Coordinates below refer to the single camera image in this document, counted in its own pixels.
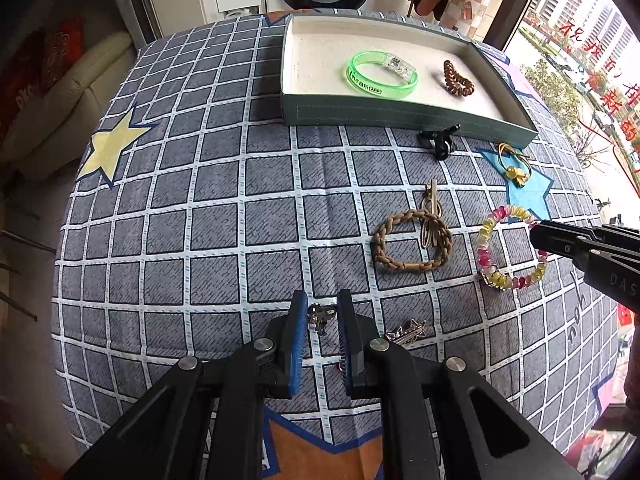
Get pink yellow spiral hair tie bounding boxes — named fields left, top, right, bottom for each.
left=477, top=205, right=547, bottom=292

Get silver star hair clip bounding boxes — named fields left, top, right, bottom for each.
left=384, top=317, right=428, bottom=345

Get brown braided bracelet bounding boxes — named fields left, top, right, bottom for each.
left=371, top=208, right=452, bottom=272

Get gold metal hair clip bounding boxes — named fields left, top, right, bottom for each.
left=420, top=182, right=446, bottom=248

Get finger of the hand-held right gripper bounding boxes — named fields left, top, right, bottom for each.
left=529, top=220, right=640, bottom=276
left=597, top=223, right=640, bottom=243

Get green translucent bracelet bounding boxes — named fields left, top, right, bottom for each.
left=346, top=51, right=418, bottom=102

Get grey-green tray with white lining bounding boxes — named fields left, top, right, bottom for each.
left=280, top=12, right=540, bottom=150

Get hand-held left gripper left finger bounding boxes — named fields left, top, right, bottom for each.
left=62, top=290, right=309, bottom=480

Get brown spiral hair tie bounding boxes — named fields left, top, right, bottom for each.
left=442, top=60, right=476, bottom=101

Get red window decal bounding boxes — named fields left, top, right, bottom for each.
left=520, top=20, right=640, bottom=176

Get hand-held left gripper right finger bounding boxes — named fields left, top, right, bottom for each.
left=336, top=289, right=583, bottom=480

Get thin dark metal rods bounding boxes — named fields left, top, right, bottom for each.
left=0, top=200, right=56, bottom=321

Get red-handled mop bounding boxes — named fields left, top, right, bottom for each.
left=127, top=0, right=161, bottom=41

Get yellow hair tie with flower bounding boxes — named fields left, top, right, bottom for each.
left=497, top=142, right=531, bottom=183

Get black hair clip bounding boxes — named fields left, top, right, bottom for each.
left=419, top=124, right=460, bottom=161

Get dark window frame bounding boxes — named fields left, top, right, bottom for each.
left=492, top=0, right=546, bottom=53

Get cream sofa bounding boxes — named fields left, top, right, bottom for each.
left=0, top=30, right=138, bottom=181

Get red blanket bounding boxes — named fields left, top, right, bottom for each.
left=0, top=17, right=86, bottom=146

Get silver pendant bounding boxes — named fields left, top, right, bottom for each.
left=307, top=303, right=338, bottom=333

